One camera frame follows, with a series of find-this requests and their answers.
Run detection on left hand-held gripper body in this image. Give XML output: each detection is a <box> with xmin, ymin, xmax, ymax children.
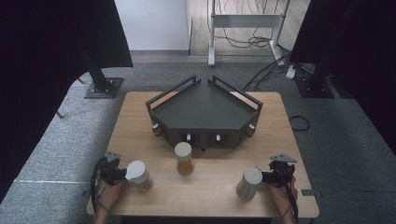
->
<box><xmin>97</xmin><ymin>151</ymin><xmax>121</xmax><ymax>187</ymax></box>

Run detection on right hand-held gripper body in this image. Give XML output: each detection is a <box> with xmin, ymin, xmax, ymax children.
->
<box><xmin>269</xmin><ymin>153</ymin><xmax>298</xmax><ymax>188</ymax></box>

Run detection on white spout lid spice jar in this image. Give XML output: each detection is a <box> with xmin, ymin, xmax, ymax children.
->
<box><xmin>124</xmin><ymin>160</ymin><xmax>154</xmax><ymax>193</ymax></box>

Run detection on pale spice jar beige lid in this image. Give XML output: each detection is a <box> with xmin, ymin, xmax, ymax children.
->
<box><xmin>235</xmin><ymin>167</ymin><xmax>263</xmax><ymax>202</ymax></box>

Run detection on orange spice jar beige lid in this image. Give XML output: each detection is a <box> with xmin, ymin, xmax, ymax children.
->
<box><xmin>174</xmin><ymin>141</ymin><xmax>196</xmax><ymax>176</ymax></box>

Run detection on black corner shelf rack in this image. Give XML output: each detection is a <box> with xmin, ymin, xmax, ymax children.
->
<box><xmin>145</xmin><ymin>74</ymin><xmax>264</xmax><ymax>149</ymax></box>

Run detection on person's left hand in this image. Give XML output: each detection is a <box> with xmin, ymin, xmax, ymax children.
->
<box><xmin>97</xmin><ymin>179</ymin><xmax>130</xmax><ymax>211</ymax></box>

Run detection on person's right hand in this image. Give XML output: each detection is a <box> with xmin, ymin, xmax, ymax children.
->
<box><xmin>270</xmin><ymin>176</ymin><xmax>299</xmax><ymax>216</ymax></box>

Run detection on black stand base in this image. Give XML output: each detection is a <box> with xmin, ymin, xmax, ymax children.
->
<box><xmin>83</xmin><ymin>52</ymin><xmax>125</xmax><ymax>100</ymax></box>
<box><xmin>293</xmin><ymin>63</ymin><xmax>336</xmax><ymax>100</ymax></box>

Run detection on white power strip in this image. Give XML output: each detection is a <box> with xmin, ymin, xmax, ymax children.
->
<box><xmin>286</xmin><ymin>63</ymin><xmax>297</xmax><ymax>80</ymax></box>

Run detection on black curtain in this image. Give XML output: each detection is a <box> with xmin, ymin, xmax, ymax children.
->
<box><xmin>0</xmin><ymin>0</ymin><xmax>134</xmax><ymax>203</ymax></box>
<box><xmin>289</xmin><ymin>0</ymin><xmax>396</xmax><ymax>157</ymax></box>

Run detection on white metal stand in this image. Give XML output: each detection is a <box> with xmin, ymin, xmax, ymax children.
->
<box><xmin>207</xmin><ymin>0</ymin><xmax>292</xmax><ymax>67</ymax></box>

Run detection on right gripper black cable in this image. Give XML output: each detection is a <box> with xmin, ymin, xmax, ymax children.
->
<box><xmin>278</xmin><ymin>166</ymin><xmax>300</xmax><ymax>224</ymax></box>

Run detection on black cable loop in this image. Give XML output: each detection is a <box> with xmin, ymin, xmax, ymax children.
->
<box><xmin>288</xmin><ymin>115</ymin><xmax>311</xmax><ymax>132</ymax></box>

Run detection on black floor cables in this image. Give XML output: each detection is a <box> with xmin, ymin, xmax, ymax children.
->
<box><xmin>242</xmin><ymin>51</ymin><xmax>293</xmax><ymax>92</ymax></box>

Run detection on black cables under stand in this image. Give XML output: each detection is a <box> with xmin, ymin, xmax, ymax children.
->
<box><xmin>214</xmin><ymin>0</ymin><xmax>283</xmax><ymax>49</ymax></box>

